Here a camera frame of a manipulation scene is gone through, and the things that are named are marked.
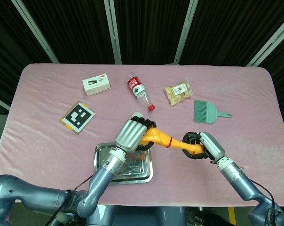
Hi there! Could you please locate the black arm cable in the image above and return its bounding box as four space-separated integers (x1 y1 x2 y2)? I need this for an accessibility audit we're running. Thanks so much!
249 178 277 206
73 173 96 190

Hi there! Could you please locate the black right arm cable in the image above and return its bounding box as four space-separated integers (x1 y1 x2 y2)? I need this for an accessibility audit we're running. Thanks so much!
249 178 277 206

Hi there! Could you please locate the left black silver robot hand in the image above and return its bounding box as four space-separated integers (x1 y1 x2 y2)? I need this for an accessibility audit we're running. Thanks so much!
115 116 158 155

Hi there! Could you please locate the clear bottle red label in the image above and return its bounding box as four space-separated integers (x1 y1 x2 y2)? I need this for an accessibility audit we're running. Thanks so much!
126 72 156 112

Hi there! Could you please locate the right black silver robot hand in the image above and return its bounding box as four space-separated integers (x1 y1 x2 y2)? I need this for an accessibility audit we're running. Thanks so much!
181 131 226 163

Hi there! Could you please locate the green dustpan brush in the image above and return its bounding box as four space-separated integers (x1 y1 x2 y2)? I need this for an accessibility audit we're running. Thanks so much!
193 100 233 124

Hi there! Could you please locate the pink table cloth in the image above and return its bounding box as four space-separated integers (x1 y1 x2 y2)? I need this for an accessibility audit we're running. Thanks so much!
0 63 284 208

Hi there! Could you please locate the black white marker board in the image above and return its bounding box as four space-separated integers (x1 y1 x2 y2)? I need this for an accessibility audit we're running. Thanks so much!
60 100 96 135

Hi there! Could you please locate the blue-grey robot torso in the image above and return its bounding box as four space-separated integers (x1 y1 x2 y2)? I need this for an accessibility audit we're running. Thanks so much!
85 205 187 226

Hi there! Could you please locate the metal tray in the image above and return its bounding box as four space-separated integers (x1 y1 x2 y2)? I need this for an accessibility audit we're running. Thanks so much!
94 142 154 186

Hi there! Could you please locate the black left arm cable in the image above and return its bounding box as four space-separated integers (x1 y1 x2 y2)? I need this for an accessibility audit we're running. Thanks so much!
73 173 96 190

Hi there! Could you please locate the white stapler box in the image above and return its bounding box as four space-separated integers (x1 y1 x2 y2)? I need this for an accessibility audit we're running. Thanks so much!
82 73 113 97

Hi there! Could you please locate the yellow rubber chicken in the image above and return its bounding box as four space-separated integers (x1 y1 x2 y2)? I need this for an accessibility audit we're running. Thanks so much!
139 127 205 155

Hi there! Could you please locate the clear snack bag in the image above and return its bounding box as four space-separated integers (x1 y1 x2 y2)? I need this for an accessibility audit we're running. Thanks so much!
163 77 194 107

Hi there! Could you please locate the black pleated curtain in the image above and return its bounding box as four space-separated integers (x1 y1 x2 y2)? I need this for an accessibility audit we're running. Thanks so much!
0 0 284 132

